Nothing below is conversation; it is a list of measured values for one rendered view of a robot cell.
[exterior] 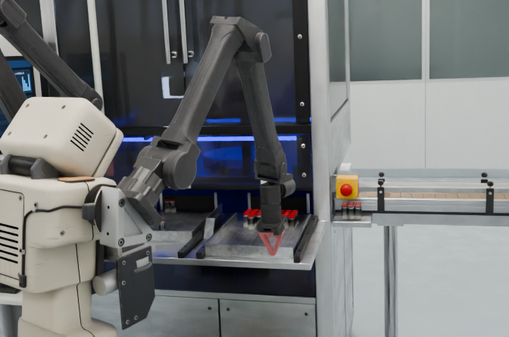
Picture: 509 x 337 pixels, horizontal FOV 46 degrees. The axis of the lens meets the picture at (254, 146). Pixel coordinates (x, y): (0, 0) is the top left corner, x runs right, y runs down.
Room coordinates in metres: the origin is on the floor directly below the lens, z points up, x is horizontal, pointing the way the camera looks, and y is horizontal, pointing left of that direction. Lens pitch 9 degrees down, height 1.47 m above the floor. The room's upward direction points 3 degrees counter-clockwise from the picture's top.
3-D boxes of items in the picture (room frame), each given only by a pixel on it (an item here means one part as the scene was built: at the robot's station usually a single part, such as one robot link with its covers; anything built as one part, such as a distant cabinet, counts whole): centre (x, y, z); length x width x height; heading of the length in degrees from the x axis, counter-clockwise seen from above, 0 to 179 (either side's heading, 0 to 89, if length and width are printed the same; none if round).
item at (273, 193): (1.61, -0.04, 1.07); 0.07 x 0.06 x 0.07; 148
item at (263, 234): (1.62, -0.04, 0.94); 0.07 x 0.07 x 0.09; 76
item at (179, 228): (1.98, 0.29, 0.90); 0.34 x 0.26 x 0.04; 166
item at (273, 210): (1.61, -0.04, 1.01); 0.10 x 0.07 x 0.07; 166
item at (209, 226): (1.78, 0.17, 0.91); 0.14 x 0.03 x 0.06; 167
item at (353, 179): (1.96, -0.31, 1.00); 0.08 x 0.07 x 0.07; 166
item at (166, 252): (1.88, 0.14, 0.87); 0.70 x 0.48 x 0.02; 76
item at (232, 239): (1.80, -0.01, 0.90); 0.34 x 0.26 x 0.04; 166
